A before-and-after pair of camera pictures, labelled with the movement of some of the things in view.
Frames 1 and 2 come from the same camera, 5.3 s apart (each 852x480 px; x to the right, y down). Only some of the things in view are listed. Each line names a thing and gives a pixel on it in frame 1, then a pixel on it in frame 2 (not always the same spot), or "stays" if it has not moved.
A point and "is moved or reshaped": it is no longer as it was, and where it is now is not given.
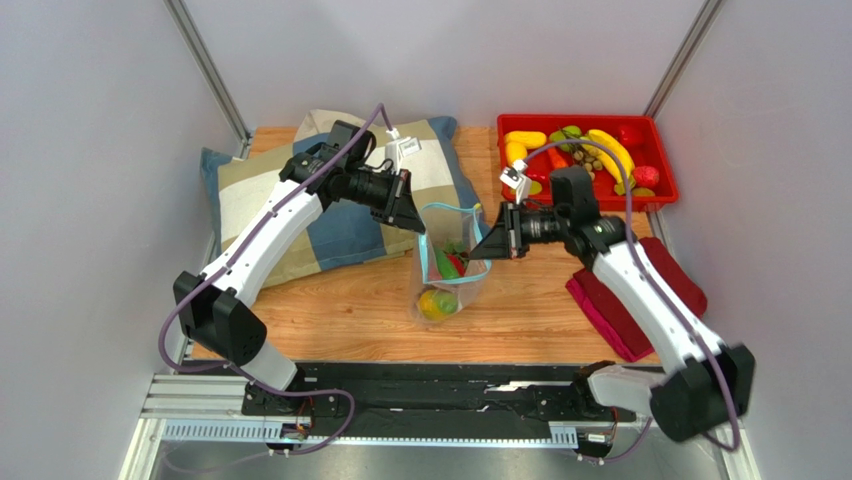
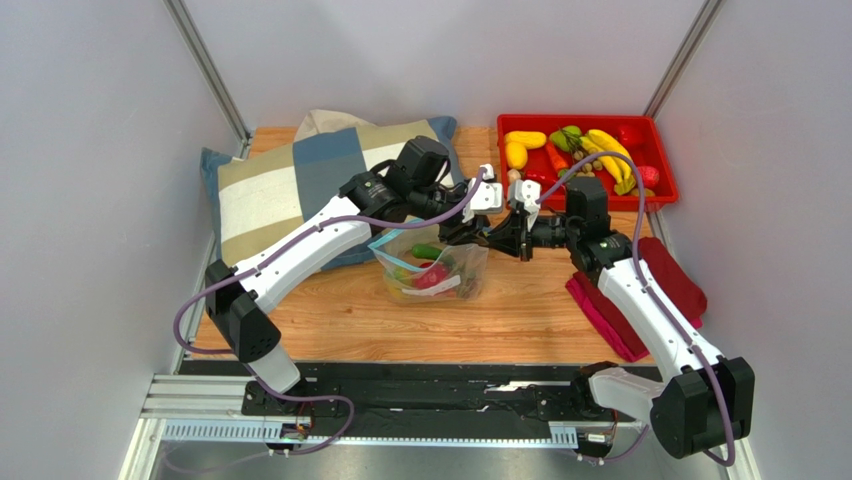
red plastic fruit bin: [624, 156] stays
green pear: [565, 133] stays
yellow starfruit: [531, 139] stays
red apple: [458, 264] → [428, 274]
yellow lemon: [515, 151] stays
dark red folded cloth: [591, 294] stays
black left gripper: [389, 211] → [470, 232]
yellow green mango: [437, 305] → [400, 279]
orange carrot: [557, 159] stays
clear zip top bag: [445, 275] is moved or reshaped
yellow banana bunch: [609, 160] stays
